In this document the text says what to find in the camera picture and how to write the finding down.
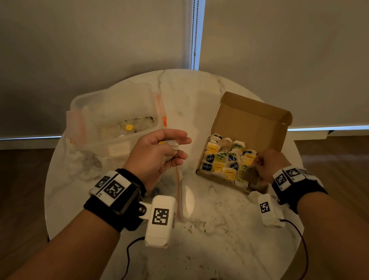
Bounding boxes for person's left hand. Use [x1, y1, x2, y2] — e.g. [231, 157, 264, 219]
[119, 121, 194, 199]

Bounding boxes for person's right hand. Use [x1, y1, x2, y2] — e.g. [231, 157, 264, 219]
[250, 146, 294, 190]

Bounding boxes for brown tea bag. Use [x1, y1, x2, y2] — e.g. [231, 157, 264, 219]
[240, 164, 263, 188]

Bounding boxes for white tea bag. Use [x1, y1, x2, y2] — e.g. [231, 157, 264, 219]
[158, 138, 182, 160]

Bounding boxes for person's left forearm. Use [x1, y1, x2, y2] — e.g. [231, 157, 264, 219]
[5, 198, 125, 280]

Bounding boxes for pile of tagged tea bags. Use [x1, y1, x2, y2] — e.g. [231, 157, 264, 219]
[197, 132, 267, 191]

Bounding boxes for black right wristband with markers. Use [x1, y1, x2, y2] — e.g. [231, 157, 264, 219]
[266, 162, 332, 219]

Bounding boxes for black wristband with markers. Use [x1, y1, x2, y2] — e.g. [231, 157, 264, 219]
[266, 162, 332, 219]
[80, 163, 151, 237]

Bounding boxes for brown cardboard box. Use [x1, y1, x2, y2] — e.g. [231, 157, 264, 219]
[193, 89, 296, 200]

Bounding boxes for clear plastic container lid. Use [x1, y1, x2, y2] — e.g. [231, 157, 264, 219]
[166, 167, 201, 224]

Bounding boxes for white window sill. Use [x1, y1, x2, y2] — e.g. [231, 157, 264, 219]
[0, 126, 61, 170]
[286, 107, 369, 154]

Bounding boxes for black left wristband with markers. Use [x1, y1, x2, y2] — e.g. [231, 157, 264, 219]
[80, 163, 151, 237]

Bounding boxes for clear container with orange clips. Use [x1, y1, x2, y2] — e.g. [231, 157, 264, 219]
[59, 70, 174, 172]

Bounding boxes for wide grey roller blind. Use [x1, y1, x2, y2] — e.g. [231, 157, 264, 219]
[0, 0, 203, 173]

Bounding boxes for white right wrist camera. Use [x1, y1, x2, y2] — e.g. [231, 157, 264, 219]
[252, 191, 291, 231]

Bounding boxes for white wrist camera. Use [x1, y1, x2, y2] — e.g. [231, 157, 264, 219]
[132, 191, 180, 251]
[252, 191, 291, 231]

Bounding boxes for black right camera cable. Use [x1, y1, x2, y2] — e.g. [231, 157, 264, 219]
[269, 218, 316, 280]

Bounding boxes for black camera cable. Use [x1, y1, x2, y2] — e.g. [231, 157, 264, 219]
[269, 218, 316, 280]
[111, 233, 146, 280]

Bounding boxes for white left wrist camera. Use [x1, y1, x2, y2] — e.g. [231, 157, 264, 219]
[132, 191, 180, 251]

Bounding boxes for beaded blind chain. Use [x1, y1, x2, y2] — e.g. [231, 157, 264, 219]
[178, 0, 207, 71]

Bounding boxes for black left camera cable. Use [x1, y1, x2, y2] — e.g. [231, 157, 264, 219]
[111, 233, 146, 280]

